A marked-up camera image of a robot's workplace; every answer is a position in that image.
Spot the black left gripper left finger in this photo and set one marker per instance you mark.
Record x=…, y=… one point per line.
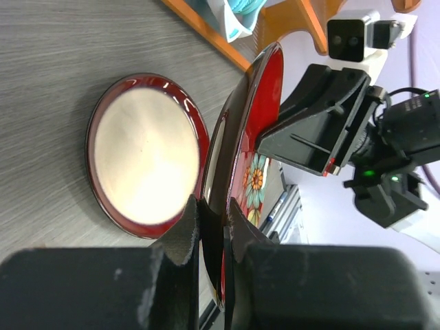
x=154, y=287

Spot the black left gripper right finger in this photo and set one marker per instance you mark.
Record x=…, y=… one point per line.
x=275, y=286

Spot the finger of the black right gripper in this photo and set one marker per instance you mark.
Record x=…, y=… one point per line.
x=316, y=125

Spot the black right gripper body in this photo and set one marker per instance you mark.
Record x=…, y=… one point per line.
x=385, y=185

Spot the red floral plate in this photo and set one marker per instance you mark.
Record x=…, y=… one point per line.
x=234, y=170

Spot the large red cream plate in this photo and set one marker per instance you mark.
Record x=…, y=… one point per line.
x=145, y=149

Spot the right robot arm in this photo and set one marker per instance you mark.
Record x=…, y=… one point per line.
x=416, y=226

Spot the wooden shelf rack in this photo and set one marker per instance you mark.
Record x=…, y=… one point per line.
x=277, y=21

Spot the white cat-ear bowl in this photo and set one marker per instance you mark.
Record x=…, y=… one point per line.
x=218, y=15

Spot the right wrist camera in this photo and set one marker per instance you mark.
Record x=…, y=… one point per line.
x=353, y=35

